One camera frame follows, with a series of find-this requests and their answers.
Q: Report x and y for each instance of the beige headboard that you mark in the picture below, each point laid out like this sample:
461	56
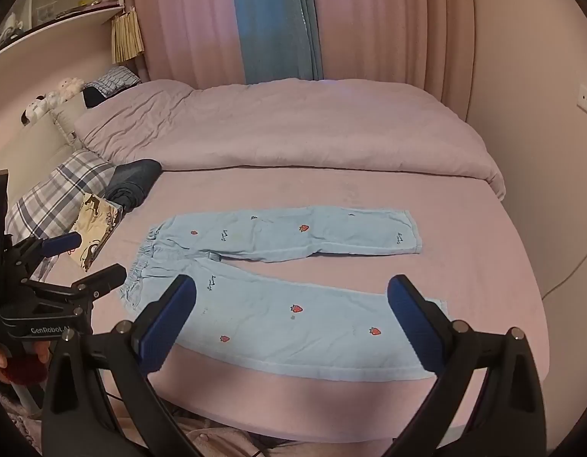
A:
17	150

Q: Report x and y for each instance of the white wall shelf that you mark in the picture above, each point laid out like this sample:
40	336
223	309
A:
60	21

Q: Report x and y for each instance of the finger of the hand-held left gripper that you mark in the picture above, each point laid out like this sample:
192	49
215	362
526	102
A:
101	282
60	243

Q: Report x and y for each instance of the light blue strawberry pants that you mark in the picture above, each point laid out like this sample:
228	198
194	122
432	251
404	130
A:
274	316

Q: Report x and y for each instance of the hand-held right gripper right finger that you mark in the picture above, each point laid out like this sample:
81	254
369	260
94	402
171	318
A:
412	316

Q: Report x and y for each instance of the white plush toy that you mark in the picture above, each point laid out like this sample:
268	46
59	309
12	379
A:
70	86

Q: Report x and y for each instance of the cream printed cloth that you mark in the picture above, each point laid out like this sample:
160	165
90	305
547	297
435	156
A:
96	228

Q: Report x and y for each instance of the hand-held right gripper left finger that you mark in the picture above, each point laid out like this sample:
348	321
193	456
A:
169	326

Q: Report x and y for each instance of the blue curtain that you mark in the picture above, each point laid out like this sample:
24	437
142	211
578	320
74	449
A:
274	19

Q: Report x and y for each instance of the pink curtain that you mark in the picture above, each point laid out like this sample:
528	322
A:
393	24
189	19

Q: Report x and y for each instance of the pink duvet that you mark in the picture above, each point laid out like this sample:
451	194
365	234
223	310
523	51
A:
298	128

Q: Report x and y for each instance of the plaid pillow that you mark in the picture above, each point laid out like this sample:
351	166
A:
60	185

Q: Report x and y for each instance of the dark blue folded clothing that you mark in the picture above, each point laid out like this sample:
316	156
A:
131	181

